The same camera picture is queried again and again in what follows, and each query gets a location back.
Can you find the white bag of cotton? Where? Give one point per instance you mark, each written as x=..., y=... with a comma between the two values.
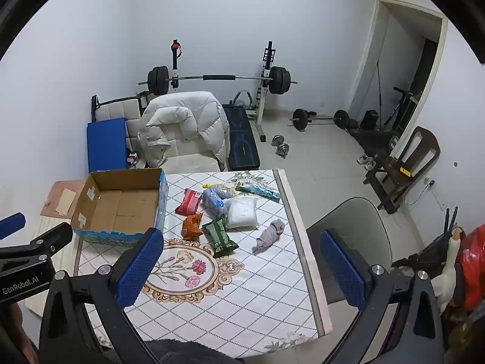
x=241, y=212

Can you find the red plastic bag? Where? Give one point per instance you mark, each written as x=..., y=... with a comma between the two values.
x=472, y=261

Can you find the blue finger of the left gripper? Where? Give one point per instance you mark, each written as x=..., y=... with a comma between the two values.
x=11, y=224

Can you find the black weight bench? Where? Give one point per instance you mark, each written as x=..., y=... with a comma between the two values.
x=243, y=154

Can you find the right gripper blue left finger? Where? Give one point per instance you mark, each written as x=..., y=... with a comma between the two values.
x=135, y=265

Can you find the beige paper piece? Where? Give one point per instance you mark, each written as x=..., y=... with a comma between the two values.
x=65, y=202

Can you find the white goose toy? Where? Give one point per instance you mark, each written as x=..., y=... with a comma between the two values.
x=444, y=284

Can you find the white puffer jacket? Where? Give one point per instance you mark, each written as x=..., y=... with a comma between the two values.
x=185, y=132

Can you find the white shoes pair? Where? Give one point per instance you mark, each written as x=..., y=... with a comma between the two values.
x=368, y=162

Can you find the pink cardboard sheet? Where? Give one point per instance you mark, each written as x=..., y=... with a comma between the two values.
x=53, y=197

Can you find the blue tissue pack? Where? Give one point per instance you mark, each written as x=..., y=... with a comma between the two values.
x=214, y=205

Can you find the green snack packet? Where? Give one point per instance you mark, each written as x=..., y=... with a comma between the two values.
x=219, y=239

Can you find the grey office chair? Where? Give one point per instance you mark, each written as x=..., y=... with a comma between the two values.
x=358, y=222

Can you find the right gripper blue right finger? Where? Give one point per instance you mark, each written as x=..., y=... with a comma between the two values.
x=348, y=267

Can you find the orange snack packet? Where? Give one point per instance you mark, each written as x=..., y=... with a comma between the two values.
x=191, y=229

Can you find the dark wooden chair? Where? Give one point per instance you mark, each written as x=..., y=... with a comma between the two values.
x=390, y=177

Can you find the cardboard box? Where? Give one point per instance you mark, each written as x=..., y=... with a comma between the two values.
x=118, y=206

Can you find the barbell on rack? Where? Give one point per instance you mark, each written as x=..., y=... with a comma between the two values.
x=157, y=80

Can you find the floor barbell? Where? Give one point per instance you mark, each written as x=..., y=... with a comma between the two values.
x=301, y=118

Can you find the long blue packet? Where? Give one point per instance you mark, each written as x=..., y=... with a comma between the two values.
x=258, y=190

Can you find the purple grey cloth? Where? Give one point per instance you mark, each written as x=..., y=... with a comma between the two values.
x=269, y=236

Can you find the red snack packet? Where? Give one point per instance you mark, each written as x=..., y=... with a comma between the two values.
x=190, y=203

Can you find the blue folded mat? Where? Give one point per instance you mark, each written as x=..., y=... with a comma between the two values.
x=106, y=145

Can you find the chrome dumbbells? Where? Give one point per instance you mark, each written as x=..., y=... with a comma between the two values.
x=281, y=147

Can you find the beige padded chair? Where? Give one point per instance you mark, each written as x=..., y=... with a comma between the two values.
x=131, y=109

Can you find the floral tablecloth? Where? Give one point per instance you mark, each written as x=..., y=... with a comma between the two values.
x=243, y=304

